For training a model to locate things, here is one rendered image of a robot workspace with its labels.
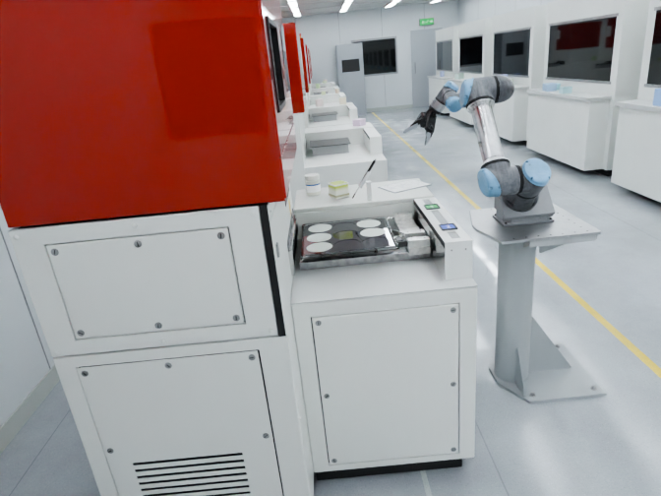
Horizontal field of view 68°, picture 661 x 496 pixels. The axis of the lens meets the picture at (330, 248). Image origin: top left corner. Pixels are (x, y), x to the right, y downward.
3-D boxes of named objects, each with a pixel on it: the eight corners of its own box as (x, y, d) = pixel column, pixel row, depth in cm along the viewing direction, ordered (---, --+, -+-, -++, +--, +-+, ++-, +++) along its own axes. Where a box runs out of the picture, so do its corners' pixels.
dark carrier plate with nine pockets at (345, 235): (302, 256, 181) (302, 254, 180) (304, 226, 213) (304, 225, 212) (394, 247, 180) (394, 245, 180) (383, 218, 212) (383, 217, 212)
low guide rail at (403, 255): (300, 270, 187) (299, 263, 186) (300, 268, 189) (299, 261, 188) (430, 257, 187) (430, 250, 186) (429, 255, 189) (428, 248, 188)
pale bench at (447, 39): (443, 117, 1179) (443, 27, 1107) (427, 110, 1347) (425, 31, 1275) (488, 112, 1178) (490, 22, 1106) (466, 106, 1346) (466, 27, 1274)
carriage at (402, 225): (409, 256, 182) (408, 248, 181) (394, 224, 217) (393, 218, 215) (430, 253, 182) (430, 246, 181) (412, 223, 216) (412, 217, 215)
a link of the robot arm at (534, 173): (545, 196, 200) (559, 179, 188) (512, 200, 200) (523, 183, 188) (537, 170, 205) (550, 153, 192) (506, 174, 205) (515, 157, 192)
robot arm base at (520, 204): (536, 182, 214) (544, 170, 205) (538, 213, 208) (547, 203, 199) (501, 179, 215) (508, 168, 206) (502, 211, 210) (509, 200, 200)
